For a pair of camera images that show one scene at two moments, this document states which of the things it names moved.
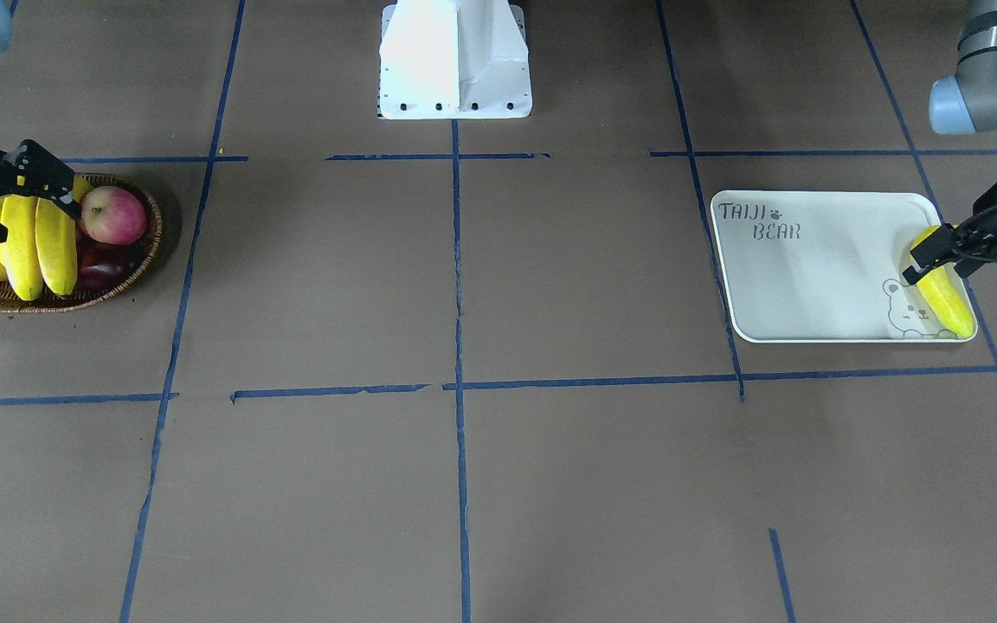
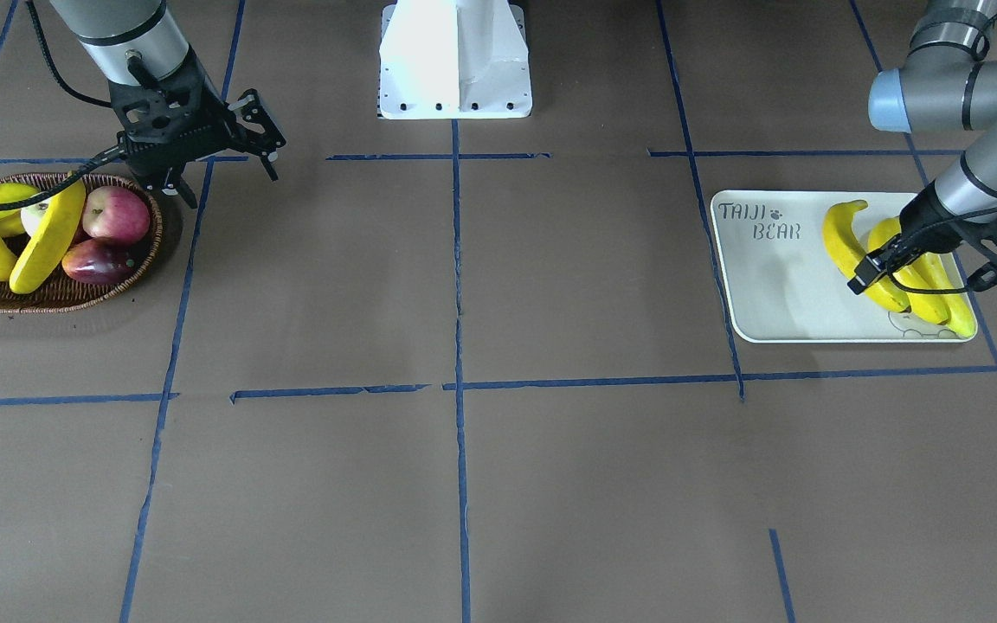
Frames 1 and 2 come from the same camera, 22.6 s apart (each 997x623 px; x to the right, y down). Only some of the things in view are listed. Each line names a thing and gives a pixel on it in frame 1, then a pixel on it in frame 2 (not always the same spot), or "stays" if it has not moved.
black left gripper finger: (946, 242) → (876, 264)
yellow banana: (56, 233) → (916, 272)
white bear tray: (826, 267) stays
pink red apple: (112, 215) stays
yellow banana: (947, 293) stays
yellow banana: (22, 253) → (847, 254)
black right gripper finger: (36, 170) → (266, 143)
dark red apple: (108, 262) stays
